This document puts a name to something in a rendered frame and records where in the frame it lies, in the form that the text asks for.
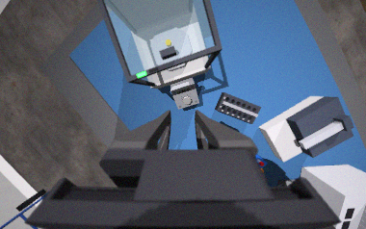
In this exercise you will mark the blue bench mat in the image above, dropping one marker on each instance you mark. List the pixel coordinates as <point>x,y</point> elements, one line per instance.
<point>269,58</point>

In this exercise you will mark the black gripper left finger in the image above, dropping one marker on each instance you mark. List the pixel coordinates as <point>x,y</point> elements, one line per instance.
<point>147,135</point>

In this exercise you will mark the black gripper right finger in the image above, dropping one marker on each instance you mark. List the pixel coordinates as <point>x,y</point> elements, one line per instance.
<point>220,136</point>

